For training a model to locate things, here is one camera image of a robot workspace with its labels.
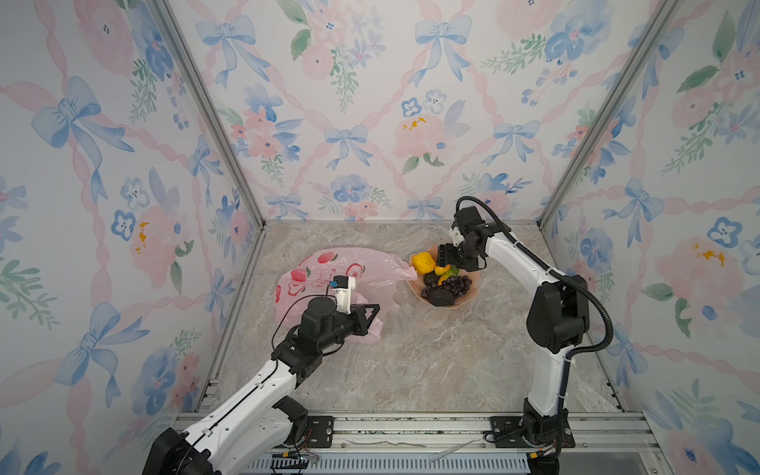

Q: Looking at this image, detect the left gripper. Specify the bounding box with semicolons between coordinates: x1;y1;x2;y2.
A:
317;302;379;352

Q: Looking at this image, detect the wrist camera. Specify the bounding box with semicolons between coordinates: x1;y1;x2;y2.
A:
331;275;356;315
448;225;464;247

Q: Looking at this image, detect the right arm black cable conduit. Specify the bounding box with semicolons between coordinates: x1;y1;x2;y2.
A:
454;195;615;464

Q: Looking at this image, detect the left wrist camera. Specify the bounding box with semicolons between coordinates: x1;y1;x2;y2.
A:
331;275;356;315

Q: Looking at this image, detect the red yellow mango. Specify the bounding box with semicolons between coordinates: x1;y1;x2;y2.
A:
435;264;452;279

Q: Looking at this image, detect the pink fruit plate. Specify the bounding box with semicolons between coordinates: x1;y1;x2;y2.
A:
408;247;480;309

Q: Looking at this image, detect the yellow bell pepper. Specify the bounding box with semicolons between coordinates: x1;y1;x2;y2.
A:
412;251;437;276

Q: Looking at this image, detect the left corner aluminium post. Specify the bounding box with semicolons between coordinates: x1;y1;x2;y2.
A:
146;0;265;232

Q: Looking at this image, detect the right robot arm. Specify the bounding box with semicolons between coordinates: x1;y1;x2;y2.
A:
437;196;589;456

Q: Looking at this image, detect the corner aluminium post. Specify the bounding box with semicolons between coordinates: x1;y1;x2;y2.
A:
536;0;683;231
146;0;265;232

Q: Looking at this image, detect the right corner aluminium post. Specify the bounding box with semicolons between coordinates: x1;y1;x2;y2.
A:
536;0;683;231

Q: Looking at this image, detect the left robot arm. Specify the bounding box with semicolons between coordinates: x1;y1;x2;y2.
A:
142;295;380;474

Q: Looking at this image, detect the purple grape bunch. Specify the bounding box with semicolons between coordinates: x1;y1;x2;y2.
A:
421;275;473;300

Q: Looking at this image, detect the dark avocado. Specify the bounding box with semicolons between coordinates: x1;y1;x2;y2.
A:
427;287;456;307
423;271;441;288

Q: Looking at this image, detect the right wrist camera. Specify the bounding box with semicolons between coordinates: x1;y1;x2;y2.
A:
448;225;464;247

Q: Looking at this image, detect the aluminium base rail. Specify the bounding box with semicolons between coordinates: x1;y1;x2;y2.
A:
156;410;672;475

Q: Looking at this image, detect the pink plastic bag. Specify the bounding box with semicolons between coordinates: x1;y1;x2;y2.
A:
274;247;418;344

